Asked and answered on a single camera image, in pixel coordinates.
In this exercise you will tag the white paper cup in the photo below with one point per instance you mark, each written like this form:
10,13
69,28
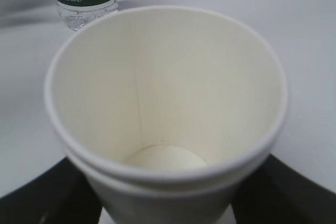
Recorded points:
166,110

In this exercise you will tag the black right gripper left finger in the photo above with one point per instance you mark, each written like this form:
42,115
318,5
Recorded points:
60,195

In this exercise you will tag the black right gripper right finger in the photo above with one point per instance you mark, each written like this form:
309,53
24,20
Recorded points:
275,193

